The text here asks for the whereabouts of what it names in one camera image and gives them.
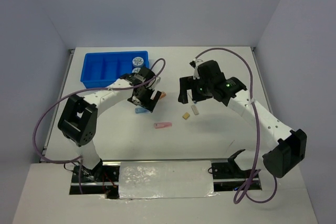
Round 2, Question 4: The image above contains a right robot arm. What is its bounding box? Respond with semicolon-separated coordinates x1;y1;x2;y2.
178;59;307;178

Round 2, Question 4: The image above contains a yellow eraser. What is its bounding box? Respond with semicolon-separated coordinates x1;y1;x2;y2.
183;113;190;120

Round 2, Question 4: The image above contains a grey eraser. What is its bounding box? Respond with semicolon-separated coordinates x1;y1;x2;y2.
191;105;199;115

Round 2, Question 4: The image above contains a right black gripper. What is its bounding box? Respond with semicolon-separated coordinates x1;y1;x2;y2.
178;74;213;103

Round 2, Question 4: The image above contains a blue compartment bin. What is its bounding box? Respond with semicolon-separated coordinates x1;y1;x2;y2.
80;51;149;88

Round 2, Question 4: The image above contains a blue correction tape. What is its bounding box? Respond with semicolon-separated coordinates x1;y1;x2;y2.
135;107;148;114

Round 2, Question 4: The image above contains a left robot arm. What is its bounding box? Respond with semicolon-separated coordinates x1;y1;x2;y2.
58;67;161;182

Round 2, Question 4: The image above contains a blue slime jar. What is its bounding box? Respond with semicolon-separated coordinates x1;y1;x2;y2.
132;56;145;68
132;67;141;73

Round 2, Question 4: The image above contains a pink correction tape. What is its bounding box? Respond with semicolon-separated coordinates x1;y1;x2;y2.
154;122;172;129

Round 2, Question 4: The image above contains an orange correction tape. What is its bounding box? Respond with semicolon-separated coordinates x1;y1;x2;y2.
160;92;166;99

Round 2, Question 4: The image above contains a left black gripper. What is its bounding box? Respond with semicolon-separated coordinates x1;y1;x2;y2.
128;85;161;113

